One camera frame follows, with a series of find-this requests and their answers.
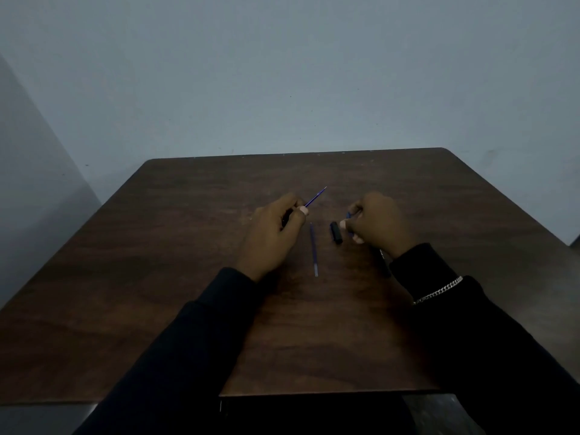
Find person's right hand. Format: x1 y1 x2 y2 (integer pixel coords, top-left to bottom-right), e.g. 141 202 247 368
340 191 420 261

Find person's left hand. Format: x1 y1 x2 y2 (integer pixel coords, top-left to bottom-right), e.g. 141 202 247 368
235 192 311 284

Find person's left forearm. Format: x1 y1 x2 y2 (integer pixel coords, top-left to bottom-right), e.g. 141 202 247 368
74 266 273 435

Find person's right forearm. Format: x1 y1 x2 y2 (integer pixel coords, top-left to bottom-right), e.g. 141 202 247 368
389 243 580 435

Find silver chain bracelet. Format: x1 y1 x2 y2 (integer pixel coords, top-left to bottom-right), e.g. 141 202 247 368
413 275 464 306

